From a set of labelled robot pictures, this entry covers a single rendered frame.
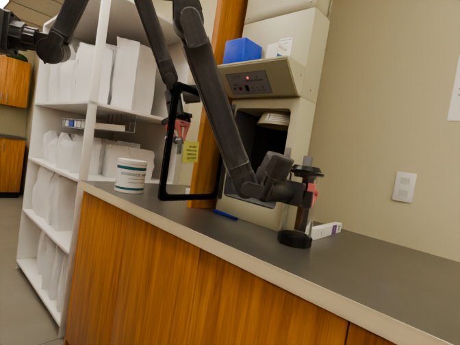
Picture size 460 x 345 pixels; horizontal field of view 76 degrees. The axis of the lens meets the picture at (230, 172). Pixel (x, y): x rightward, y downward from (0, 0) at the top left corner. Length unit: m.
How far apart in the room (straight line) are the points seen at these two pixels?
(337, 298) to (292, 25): 0.90
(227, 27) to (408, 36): 0.72
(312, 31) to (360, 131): 0.50
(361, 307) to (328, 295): 0.06
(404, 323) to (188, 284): 0.60
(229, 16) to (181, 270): 1.00
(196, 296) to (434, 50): 1.23
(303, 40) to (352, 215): 0.75
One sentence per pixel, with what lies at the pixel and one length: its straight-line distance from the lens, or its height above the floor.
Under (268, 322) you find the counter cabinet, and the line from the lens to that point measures 0.81.
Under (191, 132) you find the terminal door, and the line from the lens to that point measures 1.07.
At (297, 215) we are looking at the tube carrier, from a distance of 0.89.
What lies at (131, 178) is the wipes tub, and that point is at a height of 1.01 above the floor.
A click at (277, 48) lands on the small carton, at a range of 1.07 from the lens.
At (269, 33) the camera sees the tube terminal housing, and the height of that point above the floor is 1.65.
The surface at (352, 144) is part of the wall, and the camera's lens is 1.42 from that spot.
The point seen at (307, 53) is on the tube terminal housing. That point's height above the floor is 1.55.
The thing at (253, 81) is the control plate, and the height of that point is 1.45.
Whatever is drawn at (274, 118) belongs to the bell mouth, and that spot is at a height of 1.34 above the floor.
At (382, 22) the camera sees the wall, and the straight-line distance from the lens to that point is 1.54.
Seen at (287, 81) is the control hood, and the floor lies 1.44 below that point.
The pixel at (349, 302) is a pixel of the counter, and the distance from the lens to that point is 0.65.
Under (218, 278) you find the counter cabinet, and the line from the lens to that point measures 0.89.
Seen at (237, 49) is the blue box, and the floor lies 1.56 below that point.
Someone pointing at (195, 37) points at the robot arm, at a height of 1.39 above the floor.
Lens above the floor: 1.17
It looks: 3 degrees down
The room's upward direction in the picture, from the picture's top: 9 degrees clockwise
